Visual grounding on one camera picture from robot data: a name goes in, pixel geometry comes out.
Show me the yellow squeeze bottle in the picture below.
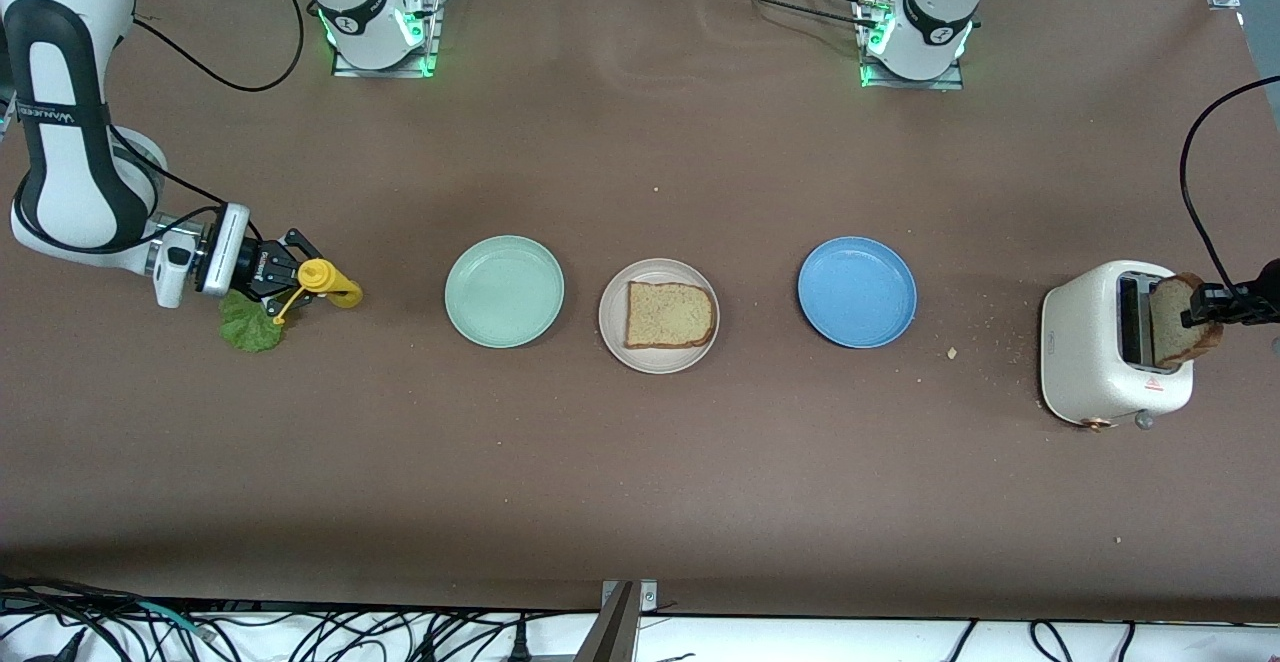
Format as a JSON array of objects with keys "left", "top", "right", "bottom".
[{"left": 272, "top": 258, "right": 366, "bottom": 328}]

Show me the grey metal bar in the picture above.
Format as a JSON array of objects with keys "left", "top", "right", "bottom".
[{"left": 573, "top": 582, "right": 641, "bottom": 662}]

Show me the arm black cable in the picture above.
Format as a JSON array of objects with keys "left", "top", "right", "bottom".
[
  {"left": 1179, "top": 75, "right": 1280, "bottom": 294},
  {"left": 10, "top": 0, "right": 307, "bottom": 255}
]

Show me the metal table bracket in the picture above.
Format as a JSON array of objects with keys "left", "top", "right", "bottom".
[{"left": 600, "top": 579, "right": 659, "bottom": 613}]

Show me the beige round plate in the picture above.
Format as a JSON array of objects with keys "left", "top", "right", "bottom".
[{"left": 598, "top": 258, "right": 721, "bottom": 375}]

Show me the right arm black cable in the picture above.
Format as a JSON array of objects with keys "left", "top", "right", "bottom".
[{"left": 10, "top": 0, "right": 307, "bottom": 255}]

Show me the teal floor cable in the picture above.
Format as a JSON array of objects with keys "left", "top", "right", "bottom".
[{"left": 135, "top": 600, "right": 217, "bottom": 640}]

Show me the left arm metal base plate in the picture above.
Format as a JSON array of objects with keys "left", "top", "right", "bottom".
[{"left": 858, "top": 0, "right": 967, "bottom": 92}]

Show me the mint green round plate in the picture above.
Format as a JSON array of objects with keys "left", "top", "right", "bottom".
[{"left": 444, "top": 235, "right": 566, "bottom": 349}]

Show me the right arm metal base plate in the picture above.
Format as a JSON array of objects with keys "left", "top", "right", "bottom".
[{"left": 330, "top": 0, "right": 443, "bottom": 79}]

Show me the white two-slot toaster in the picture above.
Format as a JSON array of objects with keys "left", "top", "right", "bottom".
[{"left": 1039, "top": 260, "right": 1196, "bottom": 433}]

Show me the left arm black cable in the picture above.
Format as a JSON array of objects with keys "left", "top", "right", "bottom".
[{"left": 1179, "top": 75, "right": 1280, "bottom": 294}]

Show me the green lettuce leaf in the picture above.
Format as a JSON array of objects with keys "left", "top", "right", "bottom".
[{"left": 218, "top": 287, "right": 289, "bottom": 354}]

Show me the blue round plate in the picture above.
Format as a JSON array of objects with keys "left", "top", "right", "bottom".
[{"left": 797, "top": 236, "right": 918, "bottom": 349}]

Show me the brown bread slice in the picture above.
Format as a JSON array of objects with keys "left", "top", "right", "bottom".
[
  {"left": 625, "top": 281, "right": 717, "bottom": 350},
  {"left": 1148, "top": 273, "right": 1225, "bottom": 371}
]

